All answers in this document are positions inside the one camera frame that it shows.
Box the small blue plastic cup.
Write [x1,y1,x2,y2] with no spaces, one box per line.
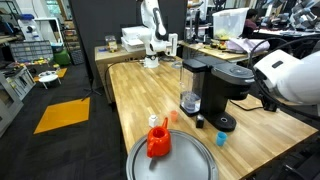
[215,131,228,147]

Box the white blue machine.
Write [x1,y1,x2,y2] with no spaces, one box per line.
[17,13,43,43]

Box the black backdrop curtain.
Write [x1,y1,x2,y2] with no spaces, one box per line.
[68,0,188,91]

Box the black coffee machine power cable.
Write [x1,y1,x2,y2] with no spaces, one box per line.
[229,99,264,112]

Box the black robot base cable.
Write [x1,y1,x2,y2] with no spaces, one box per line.
[104,59,144,108]

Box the clear water tank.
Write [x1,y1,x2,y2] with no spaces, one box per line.
[179,59,208,117]

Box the wooden side table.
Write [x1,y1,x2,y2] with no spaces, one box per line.
[178,39,269,63]

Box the clear jar with items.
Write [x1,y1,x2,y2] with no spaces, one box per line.
[104,34,118,53]

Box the seated person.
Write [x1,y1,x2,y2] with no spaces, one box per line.
[244,8,260,35]

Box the round grey metal tray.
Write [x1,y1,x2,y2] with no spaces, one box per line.
[125,129,219,180]

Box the clear plastic storage bin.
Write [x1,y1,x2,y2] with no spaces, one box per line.
[212,7,250,40]

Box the small white bottle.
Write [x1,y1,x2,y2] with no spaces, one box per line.
[148,114,159,129]

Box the red teapot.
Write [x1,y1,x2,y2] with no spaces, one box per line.
[146,117,172,159]

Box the grey metal cabinet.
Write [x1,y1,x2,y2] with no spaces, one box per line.
[0,68,36,138]

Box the green bin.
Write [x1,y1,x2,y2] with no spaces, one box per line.
[53,49,72,67]

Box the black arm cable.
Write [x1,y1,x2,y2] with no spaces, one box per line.
[247,35,320,121]

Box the large orange floor mat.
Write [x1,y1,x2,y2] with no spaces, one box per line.
[33,97,92,136]

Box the black tripod stand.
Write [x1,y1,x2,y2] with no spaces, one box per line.
[81,66,103,101]

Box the storage shelf rack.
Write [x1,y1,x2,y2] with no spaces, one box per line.
[61,19,86,66]

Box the small orange floor mat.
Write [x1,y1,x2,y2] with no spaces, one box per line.
[33,67,68,83]

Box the white flat box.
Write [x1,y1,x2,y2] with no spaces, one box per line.
[121,25,151,40]
[120,36,148,53]

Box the white round stool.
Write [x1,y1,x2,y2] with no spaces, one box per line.
[38,73,63,90]

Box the black Keurig coffee machine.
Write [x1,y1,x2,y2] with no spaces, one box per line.
[179,55,258,133]

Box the small orange plastic cup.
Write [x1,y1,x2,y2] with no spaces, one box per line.
[169,110,179,123]

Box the grey parts organizer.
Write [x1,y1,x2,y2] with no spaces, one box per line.
[9,40,54,64]

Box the pink cloth bag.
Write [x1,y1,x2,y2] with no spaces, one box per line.
[225,37,270,54]

